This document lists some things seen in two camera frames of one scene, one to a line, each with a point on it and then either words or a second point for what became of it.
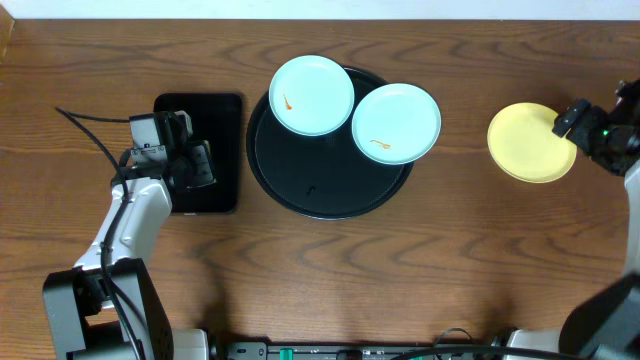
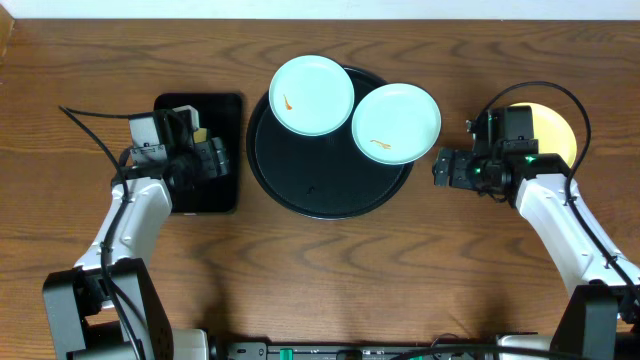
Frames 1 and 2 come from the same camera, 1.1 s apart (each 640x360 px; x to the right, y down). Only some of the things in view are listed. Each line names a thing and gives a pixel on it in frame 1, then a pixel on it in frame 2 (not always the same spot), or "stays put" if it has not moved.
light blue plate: x=396 y=123 stays put
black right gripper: x=591 y=116 to x=460 y=158
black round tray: x=324 y=177 stays put
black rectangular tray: x=216 y=117 stays put
